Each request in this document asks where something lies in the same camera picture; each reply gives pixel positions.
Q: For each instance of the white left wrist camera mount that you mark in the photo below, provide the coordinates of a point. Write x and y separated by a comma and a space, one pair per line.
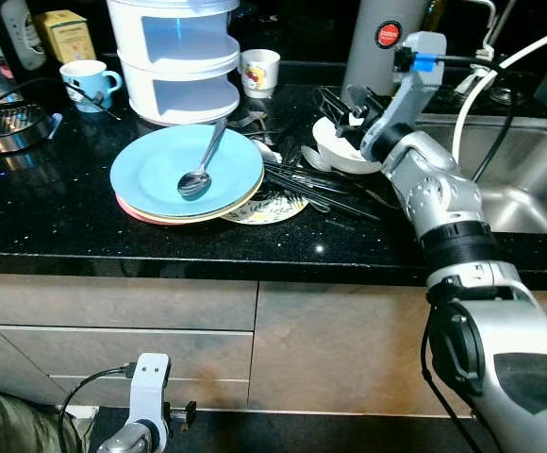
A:
148, 387

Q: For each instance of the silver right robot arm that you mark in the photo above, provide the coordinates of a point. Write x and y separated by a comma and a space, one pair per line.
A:
500, 321

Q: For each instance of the light blue mug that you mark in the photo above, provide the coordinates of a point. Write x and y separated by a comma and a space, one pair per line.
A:
85, 85

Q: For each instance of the person's leg camouflage trousers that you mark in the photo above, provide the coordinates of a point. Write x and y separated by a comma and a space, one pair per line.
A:
9, 420

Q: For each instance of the white tiered storage container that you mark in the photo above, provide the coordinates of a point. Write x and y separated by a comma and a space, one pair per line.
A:
137, 94

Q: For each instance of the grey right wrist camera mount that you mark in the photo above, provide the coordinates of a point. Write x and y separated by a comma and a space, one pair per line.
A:
422, 90

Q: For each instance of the grey labelled bottle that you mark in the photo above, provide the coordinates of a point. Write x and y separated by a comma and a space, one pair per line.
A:
21, 38

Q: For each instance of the brown cabinet door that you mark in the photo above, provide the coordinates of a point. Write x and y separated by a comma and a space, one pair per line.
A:
339, 349

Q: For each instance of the yellow cardboard box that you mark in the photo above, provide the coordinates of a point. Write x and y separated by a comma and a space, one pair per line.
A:
66, 38

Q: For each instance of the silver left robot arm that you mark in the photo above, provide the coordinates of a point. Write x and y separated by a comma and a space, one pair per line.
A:
123, 442

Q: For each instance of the white printed mug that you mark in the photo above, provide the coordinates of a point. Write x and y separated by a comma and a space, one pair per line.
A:
259, 75

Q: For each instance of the deep brown drawer front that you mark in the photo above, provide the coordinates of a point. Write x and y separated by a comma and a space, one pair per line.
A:
85, 351

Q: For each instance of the round steel pan black grate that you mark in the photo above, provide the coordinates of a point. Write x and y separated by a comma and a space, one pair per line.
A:
9, 127

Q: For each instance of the stainless steel sink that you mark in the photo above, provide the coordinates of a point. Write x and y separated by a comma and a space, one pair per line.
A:
528, 179

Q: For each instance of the floral patterned plate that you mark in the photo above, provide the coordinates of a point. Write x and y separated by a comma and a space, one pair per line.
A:
273, 209

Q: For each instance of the light blue dinner plate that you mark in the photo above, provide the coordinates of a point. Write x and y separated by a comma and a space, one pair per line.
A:
160, 170

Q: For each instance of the grey cylindrical water filter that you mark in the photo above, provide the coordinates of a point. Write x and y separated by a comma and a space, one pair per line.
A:
368, 57

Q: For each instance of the small steel spoon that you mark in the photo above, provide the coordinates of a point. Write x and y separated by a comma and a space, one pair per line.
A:
313, 159
266, 151

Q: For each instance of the shallow brown drawer front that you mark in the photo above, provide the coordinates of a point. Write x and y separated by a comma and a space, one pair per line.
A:
113, 302

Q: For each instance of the pink dinner plate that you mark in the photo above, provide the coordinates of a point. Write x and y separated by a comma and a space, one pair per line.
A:
134, 215

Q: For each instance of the cream dinner plate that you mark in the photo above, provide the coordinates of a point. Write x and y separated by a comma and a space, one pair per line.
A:
198, 221

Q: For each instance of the white ceramic bowl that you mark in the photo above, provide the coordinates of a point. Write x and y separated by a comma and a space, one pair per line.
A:
335, 156

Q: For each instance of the steel kitchen faucet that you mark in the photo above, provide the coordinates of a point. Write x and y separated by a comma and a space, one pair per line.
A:
481, 71

